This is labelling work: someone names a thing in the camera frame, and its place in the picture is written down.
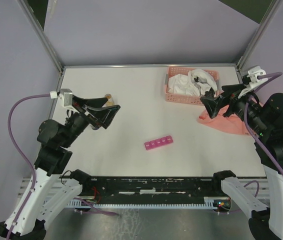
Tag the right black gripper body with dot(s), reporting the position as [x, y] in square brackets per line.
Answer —
[238, 105]

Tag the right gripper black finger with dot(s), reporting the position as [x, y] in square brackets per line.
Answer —
[232, 91]
[213, 105]

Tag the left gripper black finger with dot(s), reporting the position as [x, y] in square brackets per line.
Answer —
[102, 117]
[78, 102]

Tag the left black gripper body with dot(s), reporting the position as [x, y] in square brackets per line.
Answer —
[79, 121]

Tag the amber pill bottle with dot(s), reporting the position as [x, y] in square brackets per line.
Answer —
[110, 100]

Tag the pink weekly pill organizer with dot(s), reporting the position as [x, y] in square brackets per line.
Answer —
[158, 143]

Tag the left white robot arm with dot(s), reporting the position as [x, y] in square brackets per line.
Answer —
[33, 215]

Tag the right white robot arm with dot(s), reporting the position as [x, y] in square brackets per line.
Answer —
[265, 221]

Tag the white cap pill bottle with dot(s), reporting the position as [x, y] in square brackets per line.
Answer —
[94, 127]

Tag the salmon pink cloth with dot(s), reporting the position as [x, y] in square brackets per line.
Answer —
[233, 124]

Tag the pink plastic basket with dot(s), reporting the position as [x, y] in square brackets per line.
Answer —
[185, 99]

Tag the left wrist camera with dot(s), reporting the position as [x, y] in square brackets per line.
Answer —
[65, 99]

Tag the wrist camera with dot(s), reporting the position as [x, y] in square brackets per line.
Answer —
[254, 78]
[65, 99]

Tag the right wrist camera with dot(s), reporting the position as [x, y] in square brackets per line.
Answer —
[254, 78]

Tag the right aluminium frame post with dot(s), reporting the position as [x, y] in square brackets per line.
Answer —
[266, 20]

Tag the aluminium frame post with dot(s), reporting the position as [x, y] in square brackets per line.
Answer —
[35, 24]
[266, 20]

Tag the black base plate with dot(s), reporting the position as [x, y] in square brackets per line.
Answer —
[120, 186]

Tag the white slotted cable duct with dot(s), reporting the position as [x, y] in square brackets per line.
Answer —
[156, 202]

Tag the left aluminium frame post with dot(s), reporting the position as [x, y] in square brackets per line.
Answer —
[35, 24]

